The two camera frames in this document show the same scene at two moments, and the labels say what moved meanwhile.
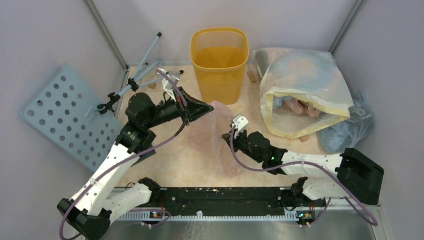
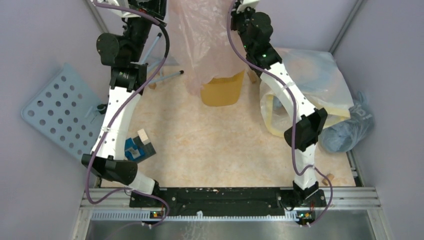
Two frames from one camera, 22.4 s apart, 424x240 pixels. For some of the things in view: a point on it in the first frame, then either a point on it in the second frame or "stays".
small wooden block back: [252, 76] stays
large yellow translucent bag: [301, 90] stays
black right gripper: [242, 133] to [235, 16]
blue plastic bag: [351, 132] stays
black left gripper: [197, 108] to [153, 8]
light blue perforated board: [68, 109] stays
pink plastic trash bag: [206, 134] to [204, 42]
